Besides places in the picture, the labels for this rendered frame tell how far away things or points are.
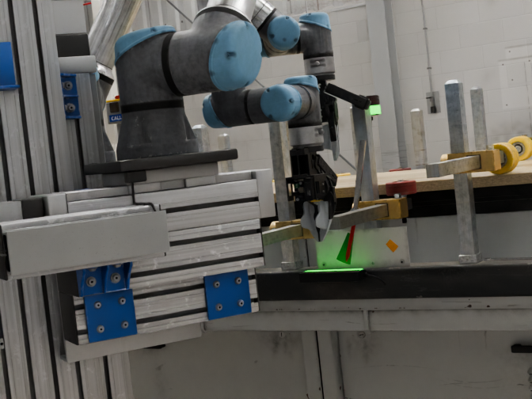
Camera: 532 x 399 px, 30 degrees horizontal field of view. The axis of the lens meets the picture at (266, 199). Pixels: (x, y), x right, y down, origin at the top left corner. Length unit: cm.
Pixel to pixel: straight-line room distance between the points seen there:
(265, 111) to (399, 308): 75
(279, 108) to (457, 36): 821
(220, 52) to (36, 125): 40
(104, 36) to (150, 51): 64
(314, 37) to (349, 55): 828
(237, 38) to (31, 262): 52
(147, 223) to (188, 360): 162
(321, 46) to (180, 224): 81
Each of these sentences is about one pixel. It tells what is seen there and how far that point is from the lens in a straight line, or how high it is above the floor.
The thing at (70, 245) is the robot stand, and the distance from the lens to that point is 160.
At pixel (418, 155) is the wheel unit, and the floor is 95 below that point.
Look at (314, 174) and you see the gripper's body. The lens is 217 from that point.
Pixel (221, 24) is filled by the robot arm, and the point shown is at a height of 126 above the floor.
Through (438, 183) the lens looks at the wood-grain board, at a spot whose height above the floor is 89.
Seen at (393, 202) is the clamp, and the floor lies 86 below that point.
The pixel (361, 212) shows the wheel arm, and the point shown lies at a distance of 237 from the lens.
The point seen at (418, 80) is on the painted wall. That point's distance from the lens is 1037.
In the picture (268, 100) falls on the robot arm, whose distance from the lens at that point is 205.
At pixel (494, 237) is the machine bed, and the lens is 267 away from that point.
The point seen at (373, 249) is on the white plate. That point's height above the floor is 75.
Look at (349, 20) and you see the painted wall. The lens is 1074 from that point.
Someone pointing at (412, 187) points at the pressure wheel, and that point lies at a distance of 262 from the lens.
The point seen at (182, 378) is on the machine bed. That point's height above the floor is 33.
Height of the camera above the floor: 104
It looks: 3 degrees down
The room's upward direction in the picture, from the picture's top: 6 degrees counter-clockwise
